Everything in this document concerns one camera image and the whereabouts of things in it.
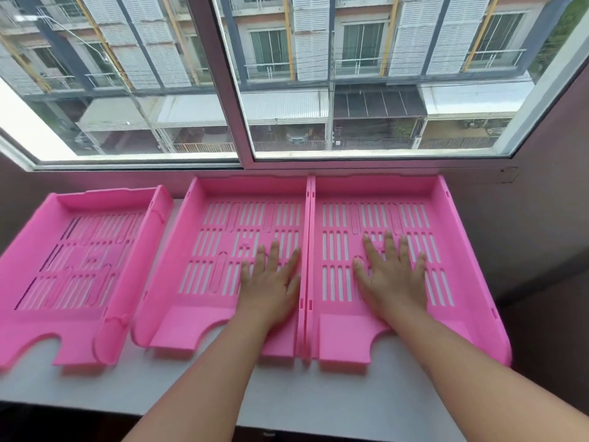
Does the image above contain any person's left forearm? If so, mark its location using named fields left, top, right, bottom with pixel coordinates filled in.
left=122, top=314, right=282, bottom=442

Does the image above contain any white window frame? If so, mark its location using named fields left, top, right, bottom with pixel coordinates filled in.
left=0, top=0, right=589, bottom=173

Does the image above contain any person's left hand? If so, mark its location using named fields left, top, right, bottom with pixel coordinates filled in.
left=236, top=239, right=303, bottom=330

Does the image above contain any building with white shutters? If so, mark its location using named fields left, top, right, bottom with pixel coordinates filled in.
left=0, top=0, right=571, bottom=156

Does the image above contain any pink plastic paper tray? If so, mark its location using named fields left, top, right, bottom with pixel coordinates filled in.
left=297, top=174, right=513, bottom=368
left=131, top=175, right=312, bottom=362
left=0, top=185, right=175, bottom=370

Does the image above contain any person's right hand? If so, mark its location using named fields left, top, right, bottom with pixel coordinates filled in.
left=353, top=231, right=428, bottom=328

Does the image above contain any person's right forearm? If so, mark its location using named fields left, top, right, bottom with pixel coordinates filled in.
left=378, top=313, right=589, bottom=442

